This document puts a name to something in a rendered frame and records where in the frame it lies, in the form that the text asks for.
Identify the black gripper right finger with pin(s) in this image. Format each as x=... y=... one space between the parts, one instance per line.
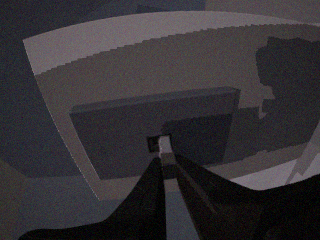
x=223 y=210

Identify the grey panel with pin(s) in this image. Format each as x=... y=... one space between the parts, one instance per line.
x=234 y=92

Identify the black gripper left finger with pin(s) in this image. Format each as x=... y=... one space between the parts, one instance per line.
x=140 y=217

